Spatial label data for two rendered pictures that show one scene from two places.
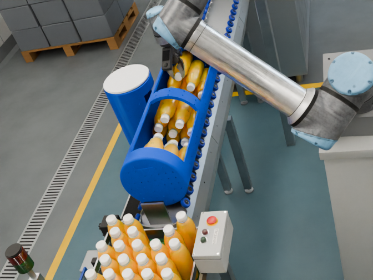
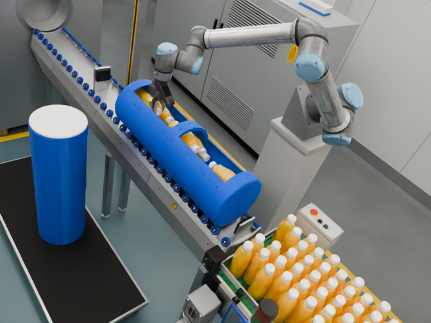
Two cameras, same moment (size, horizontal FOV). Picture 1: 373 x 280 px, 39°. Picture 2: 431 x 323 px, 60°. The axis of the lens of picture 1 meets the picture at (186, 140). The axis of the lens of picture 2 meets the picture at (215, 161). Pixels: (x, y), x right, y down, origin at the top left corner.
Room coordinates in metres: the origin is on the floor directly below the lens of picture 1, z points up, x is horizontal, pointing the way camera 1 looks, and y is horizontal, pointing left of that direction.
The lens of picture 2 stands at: (1.51, 1.41, 2.29)
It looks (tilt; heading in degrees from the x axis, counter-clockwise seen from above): 39 degrees down; 284
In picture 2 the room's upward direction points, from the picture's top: 18 degrees clockwise
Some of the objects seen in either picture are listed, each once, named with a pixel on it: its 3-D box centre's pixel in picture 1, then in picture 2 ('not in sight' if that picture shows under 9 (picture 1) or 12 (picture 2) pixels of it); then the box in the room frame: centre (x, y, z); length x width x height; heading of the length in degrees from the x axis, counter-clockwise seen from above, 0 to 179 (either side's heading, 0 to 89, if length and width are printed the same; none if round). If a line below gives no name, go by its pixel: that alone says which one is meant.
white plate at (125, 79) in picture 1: (126, 78); (59, 120); (2.65, 0.20, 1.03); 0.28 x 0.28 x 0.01
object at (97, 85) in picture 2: not in sight; (102, 79); (2.79, -0.32, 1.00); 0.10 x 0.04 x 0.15; 66
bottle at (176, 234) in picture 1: (176, 247); (288, 245); (1.35, 0.18, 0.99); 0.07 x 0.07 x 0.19
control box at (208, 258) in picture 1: (213, 241); (317, 226); (1.27, 0.04, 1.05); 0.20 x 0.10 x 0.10; 156
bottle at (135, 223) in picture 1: (137, 235); (253, 252); (1.48, 0.32, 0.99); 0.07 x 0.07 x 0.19
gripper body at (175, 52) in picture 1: (170, 50); (159, 86); (2.26, -0.08, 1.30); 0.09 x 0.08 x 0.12; 156
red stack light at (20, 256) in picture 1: (16, 255); (266, 311); (1.37, 0.70, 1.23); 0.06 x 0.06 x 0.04
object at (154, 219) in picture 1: (157, 212); (242, 228); (1.57, 0.22, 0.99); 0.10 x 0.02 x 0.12; 66
